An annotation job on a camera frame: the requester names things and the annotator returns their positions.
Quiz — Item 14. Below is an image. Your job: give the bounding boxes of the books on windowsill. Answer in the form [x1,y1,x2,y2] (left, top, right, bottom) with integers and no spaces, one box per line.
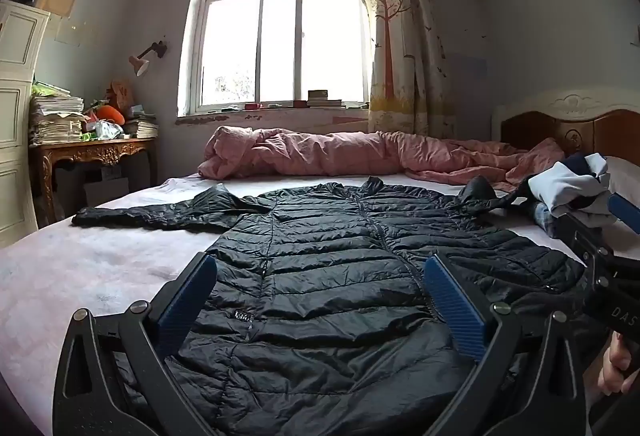
[306,89,343,108]

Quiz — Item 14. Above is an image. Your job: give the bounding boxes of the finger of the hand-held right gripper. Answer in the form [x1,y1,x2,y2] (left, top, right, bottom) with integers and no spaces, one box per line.
[552,213,613,262]
[607,193,640,234]

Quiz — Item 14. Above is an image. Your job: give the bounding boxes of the bed with pink sheet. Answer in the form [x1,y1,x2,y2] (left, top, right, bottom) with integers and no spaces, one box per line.
[0,168,640,436]

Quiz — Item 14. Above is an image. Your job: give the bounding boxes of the clear plastic bag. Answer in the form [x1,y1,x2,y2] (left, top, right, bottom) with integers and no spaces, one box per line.
[82,120,123,142]

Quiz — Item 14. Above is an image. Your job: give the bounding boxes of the pink quilt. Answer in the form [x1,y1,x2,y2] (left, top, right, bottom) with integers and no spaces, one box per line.
[197,125,568,194]

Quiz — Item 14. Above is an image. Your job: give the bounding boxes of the orange carrot plush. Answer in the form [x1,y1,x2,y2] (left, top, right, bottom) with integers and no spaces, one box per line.
[95,103,126,124]

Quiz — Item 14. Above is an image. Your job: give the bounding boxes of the wall lamp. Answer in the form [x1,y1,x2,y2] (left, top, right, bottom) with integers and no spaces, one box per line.
[128,40,168,77]

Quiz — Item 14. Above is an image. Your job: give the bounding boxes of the black down jacket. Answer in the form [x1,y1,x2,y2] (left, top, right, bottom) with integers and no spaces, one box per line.
[72,176,608,436]

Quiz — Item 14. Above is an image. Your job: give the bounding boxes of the wooden bed headboard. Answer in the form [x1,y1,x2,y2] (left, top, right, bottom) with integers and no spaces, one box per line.
[491,88,640,167]

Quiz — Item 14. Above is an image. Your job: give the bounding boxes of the grey box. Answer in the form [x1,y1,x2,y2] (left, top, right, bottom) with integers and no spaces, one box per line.
[82,176,132,208]

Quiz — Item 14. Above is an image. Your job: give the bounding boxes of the tree print curtain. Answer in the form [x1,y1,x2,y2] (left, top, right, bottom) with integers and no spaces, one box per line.
[360,0,458,137]

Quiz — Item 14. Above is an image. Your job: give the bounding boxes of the white pillow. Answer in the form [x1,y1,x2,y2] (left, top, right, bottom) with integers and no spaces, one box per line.
[605,156,640,209]

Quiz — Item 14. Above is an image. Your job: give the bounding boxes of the white framed window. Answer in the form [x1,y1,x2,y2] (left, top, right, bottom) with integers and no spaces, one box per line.
[176,0,373,117]

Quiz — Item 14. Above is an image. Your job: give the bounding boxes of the brown plush toy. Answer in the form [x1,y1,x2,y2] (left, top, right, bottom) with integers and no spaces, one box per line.
[105,76,133,109]

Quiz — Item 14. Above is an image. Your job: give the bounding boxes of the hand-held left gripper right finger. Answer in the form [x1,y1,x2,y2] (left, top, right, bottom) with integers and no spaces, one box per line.
[424,252,591,436]

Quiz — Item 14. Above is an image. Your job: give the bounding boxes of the stack of books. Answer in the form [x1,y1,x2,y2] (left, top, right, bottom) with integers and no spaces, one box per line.
[122,113,160,139]

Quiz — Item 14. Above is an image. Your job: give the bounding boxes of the carved wooden desk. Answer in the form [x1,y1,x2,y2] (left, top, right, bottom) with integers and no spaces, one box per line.
[30,136,158,227]

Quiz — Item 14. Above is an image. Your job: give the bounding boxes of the white cabinet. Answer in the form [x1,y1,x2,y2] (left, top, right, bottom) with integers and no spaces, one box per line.
[0,0,51,249]

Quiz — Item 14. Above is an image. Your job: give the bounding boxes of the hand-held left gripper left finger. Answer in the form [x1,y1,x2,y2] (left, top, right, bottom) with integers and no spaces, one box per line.
[52,252,218,436]

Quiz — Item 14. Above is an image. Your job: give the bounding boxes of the pile of folded clothes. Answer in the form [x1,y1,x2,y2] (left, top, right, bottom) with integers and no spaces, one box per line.
[527,152,621,237]

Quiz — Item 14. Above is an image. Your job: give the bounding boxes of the person's right hand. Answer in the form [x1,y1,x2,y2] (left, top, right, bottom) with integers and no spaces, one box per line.
[597,335,640,397]

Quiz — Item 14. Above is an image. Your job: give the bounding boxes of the stack of papers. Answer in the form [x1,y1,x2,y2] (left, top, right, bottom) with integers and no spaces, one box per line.
[29,81,86,146]

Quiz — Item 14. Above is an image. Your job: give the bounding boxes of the brown paper sheet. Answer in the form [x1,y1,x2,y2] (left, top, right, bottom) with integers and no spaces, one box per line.
[35,0,77,17]

